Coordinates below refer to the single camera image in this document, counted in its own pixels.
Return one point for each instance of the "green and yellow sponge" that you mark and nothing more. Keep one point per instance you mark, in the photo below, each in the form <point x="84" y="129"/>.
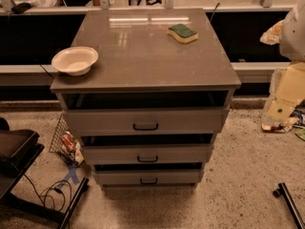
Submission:
<point x="182" y="33"/>

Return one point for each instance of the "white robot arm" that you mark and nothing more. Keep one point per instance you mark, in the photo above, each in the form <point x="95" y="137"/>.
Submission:
<point x="292" y="38"/>

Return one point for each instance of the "white paper bowl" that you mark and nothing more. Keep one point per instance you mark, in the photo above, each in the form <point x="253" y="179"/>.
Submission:
<point x="75" y="61"/>

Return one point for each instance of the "grey drawer cabinet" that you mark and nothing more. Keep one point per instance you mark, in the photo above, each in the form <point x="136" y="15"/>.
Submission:
<point x="140" y="66"/>

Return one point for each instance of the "top grey drawer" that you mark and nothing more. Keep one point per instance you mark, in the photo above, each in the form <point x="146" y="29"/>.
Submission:
<point x="146" y="122"/>

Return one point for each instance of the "grey drawer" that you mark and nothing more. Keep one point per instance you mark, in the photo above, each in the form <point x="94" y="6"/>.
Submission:
<point x="154" y="177"/>
<point x="146" y="122"/>
<point x="150" y="154"/>

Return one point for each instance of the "middle grey drawer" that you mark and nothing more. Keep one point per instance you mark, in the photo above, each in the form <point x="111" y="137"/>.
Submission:
<point x="150" y="154"/>

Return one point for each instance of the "bottom grey drawer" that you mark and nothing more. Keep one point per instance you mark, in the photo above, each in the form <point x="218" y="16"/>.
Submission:
<point x="154" y="177"/>

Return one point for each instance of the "red snack packet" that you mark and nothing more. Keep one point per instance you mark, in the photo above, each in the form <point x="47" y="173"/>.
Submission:
<point x="68" y="141"/>

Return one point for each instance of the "blue tape cross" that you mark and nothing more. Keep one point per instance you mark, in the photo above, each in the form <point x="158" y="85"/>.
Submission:
<point x="72" y="175"/>

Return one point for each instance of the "yellow cardboard trash pile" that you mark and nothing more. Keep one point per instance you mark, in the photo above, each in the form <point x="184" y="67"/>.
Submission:
<point x="287" y="91"/>

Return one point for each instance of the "black cart stand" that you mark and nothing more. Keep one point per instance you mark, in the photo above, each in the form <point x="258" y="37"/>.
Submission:
<point x="18" y="150"/>

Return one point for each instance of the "black bar with wheel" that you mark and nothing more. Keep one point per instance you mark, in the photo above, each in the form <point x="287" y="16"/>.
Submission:
<point x="282" y="191"/>

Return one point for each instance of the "wire mesh basket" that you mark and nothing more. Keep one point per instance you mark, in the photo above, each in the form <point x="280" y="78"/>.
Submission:
<point x="74" y="158"/>

